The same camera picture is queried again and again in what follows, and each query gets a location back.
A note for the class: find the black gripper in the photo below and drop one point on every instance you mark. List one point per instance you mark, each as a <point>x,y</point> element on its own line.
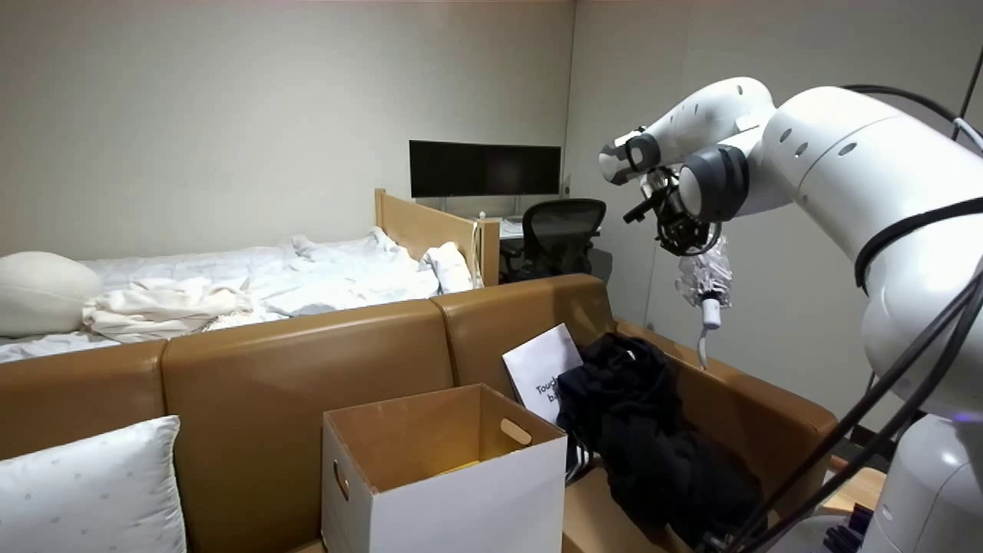
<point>664,209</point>

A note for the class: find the dark navy garment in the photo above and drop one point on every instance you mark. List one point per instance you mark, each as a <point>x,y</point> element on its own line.
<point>614,394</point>

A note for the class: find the white paper sign with text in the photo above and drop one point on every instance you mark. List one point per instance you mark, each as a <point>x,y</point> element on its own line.
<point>539,369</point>

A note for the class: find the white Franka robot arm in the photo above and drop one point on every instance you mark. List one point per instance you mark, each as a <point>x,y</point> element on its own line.
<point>848,174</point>

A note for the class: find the cardboard box with white front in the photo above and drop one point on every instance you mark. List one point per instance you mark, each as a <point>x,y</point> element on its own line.
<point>470,507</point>

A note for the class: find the brown cardboard box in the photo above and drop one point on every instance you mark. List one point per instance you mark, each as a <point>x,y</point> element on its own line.
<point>264,400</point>

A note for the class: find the black mesh office chair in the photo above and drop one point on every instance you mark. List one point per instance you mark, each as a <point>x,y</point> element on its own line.
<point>556,235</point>

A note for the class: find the black wide monitor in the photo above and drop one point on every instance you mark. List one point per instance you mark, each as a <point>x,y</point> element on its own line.
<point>481,170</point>

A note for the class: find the white bed mattress sheet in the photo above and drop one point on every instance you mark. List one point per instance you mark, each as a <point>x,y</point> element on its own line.
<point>327,271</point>

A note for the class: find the crumpled white blanket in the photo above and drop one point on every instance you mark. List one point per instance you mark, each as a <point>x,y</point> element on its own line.
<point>164,309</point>

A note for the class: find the round white pillow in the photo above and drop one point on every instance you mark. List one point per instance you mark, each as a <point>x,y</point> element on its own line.
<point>39,292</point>

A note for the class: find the white square pillow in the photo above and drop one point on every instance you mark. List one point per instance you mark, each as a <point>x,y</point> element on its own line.
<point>87,494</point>

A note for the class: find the wooden bed frame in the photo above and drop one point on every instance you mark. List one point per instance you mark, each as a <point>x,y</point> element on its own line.
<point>430,229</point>

